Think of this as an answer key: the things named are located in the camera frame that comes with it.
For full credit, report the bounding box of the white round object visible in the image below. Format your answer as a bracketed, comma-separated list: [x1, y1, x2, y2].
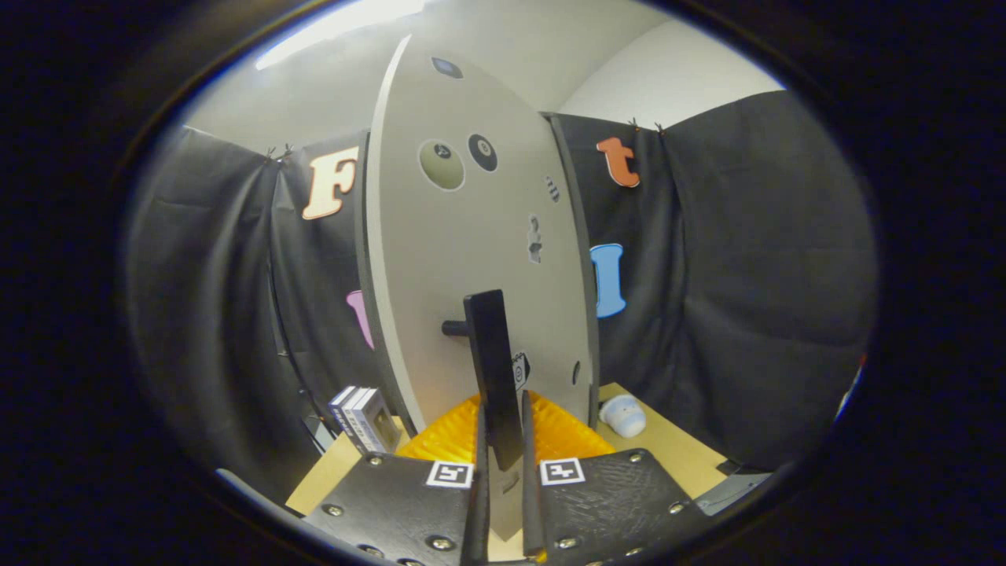
[599, 395, 648, 439]

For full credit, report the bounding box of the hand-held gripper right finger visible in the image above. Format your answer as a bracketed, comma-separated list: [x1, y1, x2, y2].
[520, 391, 716, 566]

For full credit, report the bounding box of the black backdrop cloth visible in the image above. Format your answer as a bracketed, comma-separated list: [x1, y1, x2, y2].
[126, 90, 879, 504]

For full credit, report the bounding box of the white cabinet door black handle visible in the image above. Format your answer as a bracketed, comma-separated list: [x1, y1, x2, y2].
[358, 35, 602, 543]

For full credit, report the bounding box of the grey cover book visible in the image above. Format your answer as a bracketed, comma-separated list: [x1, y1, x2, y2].
[354, 388, 403, 455]

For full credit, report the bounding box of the thin black stand pole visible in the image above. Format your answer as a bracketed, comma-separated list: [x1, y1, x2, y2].
[263, 236, 331, 453]

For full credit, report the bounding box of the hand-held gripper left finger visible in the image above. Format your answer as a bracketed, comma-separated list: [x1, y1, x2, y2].
[303, 391, 492, 566]

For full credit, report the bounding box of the grey flat device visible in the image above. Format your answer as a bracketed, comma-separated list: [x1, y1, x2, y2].
[696, 464, 775, 517]

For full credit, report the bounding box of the grey cabinet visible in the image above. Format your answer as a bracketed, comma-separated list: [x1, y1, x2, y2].
[541, 112, 604, 429]

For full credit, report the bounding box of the white spine book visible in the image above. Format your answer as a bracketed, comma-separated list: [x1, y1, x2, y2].
[340, 387, 374, 453]

